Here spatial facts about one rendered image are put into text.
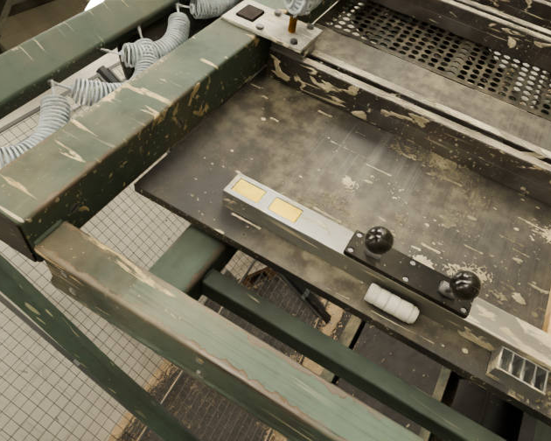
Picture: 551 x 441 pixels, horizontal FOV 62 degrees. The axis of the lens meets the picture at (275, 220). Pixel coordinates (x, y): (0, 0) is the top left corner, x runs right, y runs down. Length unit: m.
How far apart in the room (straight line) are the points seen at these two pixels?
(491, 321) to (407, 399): 0.17
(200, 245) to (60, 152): 0.26
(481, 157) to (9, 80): 1.04
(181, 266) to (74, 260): 0.17
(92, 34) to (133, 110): 0.60
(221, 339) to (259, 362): 0.06
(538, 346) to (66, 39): 1.21
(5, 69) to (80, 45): 0.20
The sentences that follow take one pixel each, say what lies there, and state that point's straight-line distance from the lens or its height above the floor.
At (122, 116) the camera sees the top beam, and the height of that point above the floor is 1.88.
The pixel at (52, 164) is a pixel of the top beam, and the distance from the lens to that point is 0.75.
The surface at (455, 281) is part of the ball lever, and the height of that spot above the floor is 1.45.
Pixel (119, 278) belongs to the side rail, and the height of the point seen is 1.71.
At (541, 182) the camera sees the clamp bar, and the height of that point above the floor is 1.30.
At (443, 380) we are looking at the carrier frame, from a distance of 2.42.
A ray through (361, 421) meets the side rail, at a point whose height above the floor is 1.41.
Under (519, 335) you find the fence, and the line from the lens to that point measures 0.77.
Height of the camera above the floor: 1.79
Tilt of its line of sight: 15 degrees down
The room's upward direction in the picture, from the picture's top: 41 degrees counter-clockwise
